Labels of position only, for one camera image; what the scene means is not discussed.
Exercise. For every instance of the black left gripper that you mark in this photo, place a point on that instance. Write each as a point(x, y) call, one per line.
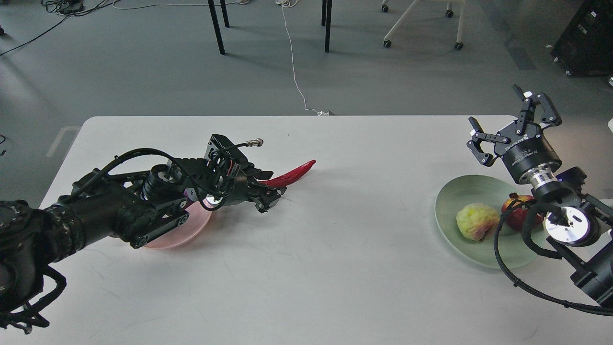
point(224, 176)

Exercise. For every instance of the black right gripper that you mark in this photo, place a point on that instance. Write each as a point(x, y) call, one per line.
point(529, 153)

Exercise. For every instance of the red chili pepper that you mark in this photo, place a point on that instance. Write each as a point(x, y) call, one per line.
point(290, 177)

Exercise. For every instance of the yellow green custard apple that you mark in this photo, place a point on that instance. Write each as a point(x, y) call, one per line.
point(477, 220)

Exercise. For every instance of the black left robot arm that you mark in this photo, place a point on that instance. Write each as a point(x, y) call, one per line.
point(138, 197)

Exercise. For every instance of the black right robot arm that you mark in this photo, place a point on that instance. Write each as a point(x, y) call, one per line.
point(561, 216)

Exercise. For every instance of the pink plate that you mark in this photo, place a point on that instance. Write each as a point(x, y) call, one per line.
point(196, 222)

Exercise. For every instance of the black equipment cabinet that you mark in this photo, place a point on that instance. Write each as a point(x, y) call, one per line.
point(585, 48)

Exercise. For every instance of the white wheeled chair base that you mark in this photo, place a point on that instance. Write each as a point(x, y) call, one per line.
point(407, 20)

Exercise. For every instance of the black table legs left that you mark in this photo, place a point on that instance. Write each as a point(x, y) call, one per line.
point(216, 23)

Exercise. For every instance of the black table legs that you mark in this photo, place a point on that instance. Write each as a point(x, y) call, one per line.
point(216, 23)
point(325, 21)

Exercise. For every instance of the black table legs right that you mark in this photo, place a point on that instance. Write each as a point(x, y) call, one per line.
point(325, 21)

